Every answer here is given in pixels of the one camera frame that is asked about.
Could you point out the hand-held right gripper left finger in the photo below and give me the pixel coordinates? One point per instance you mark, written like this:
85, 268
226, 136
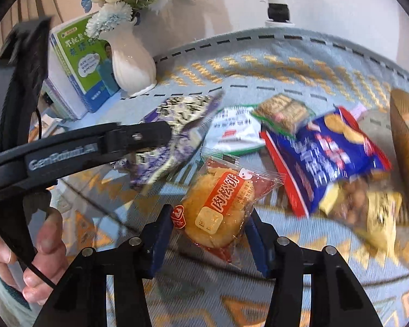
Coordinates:
160, 235

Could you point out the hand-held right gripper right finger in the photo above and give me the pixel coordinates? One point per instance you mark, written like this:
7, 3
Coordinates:
255, 238

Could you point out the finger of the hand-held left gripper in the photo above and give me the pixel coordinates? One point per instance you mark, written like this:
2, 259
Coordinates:
139, 138

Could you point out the meat floss cake packet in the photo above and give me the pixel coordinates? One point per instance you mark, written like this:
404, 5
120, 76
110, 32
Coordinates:
218, 207

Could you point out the purple white printed snack bag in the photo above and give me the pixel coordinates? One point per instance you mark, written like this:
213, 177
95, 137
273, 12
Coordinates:
184, 115

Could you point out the person's left forearm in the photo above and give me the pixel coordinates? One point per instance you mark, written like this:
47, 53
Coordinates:
10, 306

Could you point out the person's left hand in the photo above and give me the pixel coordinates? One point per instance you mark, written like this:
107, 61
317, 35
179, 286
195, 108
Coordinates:
51, 235

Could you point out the white ribbed vase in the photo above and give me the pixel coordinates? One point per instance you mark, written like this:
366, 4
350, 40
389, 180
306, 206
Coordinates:
133, 64

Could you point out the green paperback book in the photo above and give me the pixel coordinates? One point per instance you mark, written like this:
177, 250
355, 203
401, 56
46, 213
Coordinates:
81, 61

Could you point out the white green small packet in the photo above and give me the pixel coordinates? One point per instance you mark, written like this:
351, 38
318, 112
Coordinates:
235, 133

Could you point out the blue red cracker packet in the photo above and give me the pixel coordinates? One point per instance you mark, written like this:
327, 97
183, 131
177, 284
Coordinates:
327, 156

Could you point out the yellow edged peanut packet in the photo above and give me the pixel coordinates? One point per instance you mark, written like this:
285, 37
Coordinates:
361, 204

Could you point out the blue white artificial flowers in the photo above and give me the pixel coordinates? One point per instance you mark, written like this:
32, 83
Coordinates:
112, 13

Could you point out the green edged biscuit packet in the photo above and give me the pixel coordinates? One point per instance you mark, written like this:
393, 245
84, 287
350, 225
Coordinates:
283, 109

